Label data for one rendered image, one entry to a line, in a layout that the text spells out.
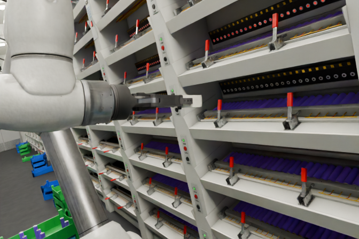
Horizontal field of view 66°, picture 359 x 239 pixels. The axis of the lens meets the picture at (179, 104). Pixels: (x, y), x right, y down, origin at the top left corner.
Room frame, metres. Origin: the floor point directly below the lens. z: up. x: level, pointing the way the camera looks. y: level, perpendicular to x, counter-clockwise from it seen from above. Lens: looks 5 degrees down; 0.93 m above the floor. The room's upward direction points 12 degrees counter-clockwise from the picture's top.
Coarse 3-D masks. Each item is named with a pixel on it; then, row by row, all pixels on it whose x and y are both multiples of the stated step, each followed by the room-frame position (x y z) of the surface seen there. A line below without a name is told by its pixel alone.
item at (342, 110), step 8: (344, 104) 0.63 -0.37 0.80; (352, 104) 0.61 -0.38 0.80; (208, 112) 1.03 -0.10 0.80; (216, 112) 0.98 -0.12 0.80; (224, 112) 0.95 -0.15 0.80; (232, 112) 0.91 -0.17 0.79; (240, 112) 0.88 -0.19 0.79; (248, 112) 0.86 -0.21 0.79; (256, 112) 0.83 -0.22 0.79; (264, 112) 0.81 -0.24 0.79; (272, 112) 0.78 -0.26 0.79; (280, 112) 0.76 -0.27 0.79; (304, 112) 0.70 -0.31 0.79; (312, 112) 0.68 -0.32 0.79; (320, 112) 0.67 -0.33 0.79; (328, 112) 0.65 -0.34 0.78; (336, 112) 0.63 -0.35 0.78; (344, 112) 0.62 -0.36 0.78; (352, 112) 0.61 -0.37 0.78
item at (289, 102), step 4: (288, 96) 0.69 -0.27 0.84; (292, 96) 0.69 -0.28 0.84; (288, 100) 0.69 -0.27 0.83; (292, 100) 0.69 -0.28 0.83; (288, 104) 0.69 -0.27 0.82; (292, 104) 0.69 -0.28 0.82; (288, 108) 0.69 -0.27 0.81; (288, 112) 0.69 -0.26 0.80; (288, 116) 0.68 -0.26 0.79; (288, 120) 0.68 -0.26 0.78
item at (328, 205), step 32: (224, 160) 1.04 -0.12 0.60; (256, 160) 0.94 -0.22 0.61; (288, 160) 0.86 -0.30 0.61; (320, 160) 0.78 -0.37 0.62; (352, 160) 0.72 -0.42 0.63; (224, 192) 0.93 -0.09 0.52; (256, 192) 0.81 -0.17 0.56; (288, 192) 0.75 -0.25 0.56; (320, 192) 0.70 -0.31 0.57; (352, 192) 0.63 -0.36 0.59; (320, 224) 0.65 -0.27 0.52; (352, 224) 0.57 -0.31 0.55
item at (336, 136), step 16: (352, 80) 0.69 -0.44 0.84; (224, 96) 1.09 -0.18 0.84; (240, 96) 1.02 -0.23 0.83; (192, 112) 1.05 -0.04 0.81; (192, 128) 1.01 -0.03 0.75; (208, 128) 0.94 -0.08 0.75; (224, 128) 0.87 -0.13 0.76; (240, 128) 0.82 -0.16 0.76; (256, 128) 0.77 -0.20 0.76; (272, 128) 0.73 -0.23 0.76; (304, 128) 0.65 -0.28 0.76; (320, 128) 0.62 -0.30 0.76; (336, 128) 0.59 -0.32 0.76; (352, 128) 0.57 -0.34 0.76; (272, 144) 0.73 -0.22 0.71; (288, 144) 0.68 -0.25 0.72; (304, 144) 0.65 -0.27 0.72; (320, 144) 0.61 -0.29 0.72; (336, 144) 0.58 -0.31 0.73; (352, 144) 0.55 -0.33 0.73
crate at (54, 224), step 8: (56, 216) 1.43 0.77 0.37; (64, 216) 1.43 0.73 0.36; (40, 224) 1.37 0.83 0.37; (48, 224) 1.40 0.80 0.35; (56, 224) 1.42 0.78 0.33; (72, 224) 1.29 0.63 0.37; (24, 232) 1.32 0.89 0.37; (32, 232) 1.35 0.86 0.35; (48, 232) 1.37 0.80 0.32; (56, 232) 1.24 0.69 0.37; (64, 232) 1.26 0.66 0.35; (72, 232) 1.28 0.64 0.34
